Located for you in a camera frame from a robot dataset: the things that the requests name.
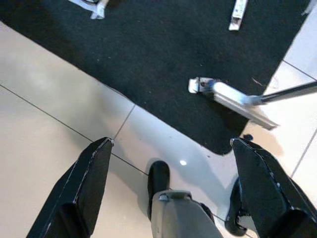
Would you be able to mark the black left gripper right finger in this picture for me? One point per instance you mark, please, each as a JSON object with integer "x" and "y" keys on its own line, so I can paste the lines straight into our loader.
{"x": 267, "y": 198}

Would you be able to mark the long white strip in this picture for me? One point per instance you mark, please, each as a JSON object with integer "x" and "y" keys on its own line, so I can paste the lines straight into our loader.
{"x": 81, "y": 5}

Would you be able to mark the long white package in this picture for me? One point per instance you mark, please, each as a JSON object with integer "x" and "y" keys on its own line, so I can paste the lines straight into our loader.
{"x": 238, "y": 15}

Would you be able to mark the broom with grey foam grip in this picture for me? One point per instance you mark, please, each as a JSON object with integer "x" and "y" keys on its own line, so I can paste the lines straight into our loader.
{"x": 235, "y": 99}

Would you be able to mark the small black clip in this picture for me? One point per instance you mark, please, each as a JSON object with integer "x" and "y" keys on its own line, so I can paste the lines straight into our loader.
{"x": 247, "y": 136}

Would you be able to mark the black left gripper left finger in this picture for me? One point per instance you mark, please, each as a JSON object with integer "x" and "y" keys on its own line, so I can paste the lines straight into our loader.
{"x": 81, "y": 193}

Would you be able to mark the small printed card package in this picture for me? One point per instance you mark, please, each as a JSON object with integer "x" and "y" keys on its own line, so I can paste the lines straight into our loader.
{"x": 200, "y": 84}

